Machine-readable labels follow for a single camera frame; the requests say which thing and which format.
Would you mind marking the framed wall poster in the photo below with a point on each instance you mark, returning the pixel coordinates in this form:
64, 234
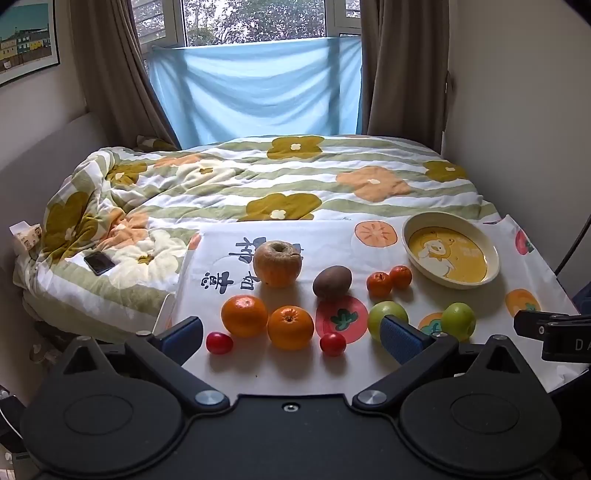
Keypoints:
25, 39

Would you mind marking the brown kiwi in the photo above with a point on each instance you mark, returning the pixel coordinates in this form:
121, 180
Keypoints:
332, 281

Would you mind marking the green apple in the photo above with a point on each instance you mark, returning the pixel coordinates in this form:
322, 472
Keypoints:
381, 316
458, 321

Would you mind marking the yellow cartoon print bowl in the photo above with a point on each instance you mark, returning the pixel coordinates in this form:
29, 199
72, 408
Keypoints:
450, 254

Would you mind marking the small tangerine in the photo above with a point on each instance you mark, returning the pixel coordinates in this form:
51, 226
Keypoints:
401, 277
379, 284

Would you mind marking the fruit print white tablecloth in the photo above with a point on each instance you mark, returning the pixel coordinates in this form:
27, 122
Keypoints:
332, 244

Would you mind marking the window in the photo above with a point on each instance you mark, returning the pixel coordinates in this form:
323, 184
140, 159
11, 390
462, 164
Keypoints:
258, 21

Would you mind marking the floral pillow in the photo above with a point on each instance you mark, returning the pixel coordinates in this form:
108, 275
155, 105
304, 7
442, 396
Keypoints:
150, 142

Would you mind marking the large orange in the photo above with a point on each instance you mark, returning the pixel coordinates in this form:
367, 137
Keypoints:
244, 316
291, 327

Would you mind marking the floral striped blanket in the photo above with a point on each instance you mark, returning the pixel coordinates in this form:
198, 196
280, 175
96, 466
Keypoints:
231, 184

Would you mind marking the small patterned paper box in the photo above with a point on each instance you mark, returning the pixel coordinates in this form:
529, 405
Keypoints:
27, 237

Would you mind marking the brown curtain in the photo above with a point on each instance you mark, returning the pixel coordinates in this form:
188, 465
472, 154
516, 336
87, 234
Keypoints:
115, 69
406, 69

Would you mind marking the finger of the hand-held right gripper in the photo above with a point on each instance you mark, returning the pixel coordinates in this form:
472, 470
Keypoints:
531, 323

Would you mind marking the light blue hanging cloth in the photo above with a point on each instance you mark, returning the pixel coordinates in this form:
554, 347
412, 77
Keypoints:
254, 92

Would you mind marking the red cherry tomato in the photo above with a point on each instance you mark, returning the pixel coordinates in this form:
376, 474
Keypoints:
333, 344
219, 343

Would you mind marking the wrinkled brownish apple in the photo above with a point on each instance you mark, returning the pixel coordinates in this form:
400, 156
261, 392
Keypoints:
277, 265

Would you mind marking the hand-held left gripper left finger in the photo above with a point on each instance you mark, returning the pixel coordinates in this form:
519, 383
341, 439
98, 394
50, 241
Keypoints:
184, 333

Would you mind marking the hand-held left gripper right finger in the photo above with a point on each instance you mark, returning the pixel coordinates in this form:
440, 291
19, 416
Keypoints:
400, 340

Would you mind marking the black smartphone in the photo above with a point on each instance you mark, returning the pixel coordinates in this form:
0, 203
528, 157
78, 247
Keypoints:
99, 263

